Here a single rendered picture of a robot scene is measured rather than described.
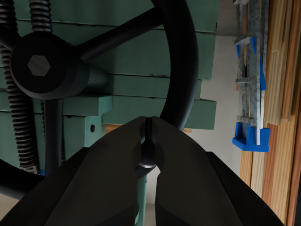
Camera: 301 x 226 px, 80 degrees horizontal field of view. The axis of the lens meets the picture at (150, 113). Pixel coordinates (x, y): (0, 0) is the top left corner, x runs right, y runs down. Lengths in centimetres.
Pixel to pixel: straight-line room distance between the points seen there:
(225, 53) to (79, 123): 281
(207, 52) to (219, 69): 256
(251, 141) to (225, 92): 180
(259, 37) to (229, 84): 183
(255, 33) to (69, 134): 108
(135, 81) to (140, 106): 5
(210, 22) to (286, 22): 138
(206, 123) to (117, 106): 18
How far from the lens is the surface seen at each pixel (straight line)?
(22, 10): 46
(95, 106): 28
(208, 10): 41
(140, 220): 90
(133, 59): 37
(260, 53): 120
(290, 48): 172
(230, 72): 299
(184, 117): 18
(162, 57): 37
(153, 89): 36
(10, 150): 35
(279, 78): 170
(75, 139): 30
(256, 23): 121
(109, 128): 47
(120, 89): 37
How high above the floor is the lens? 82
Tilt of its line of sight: 7 degrees up
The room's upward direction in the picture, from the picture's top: 177 degrees counter-clockwise
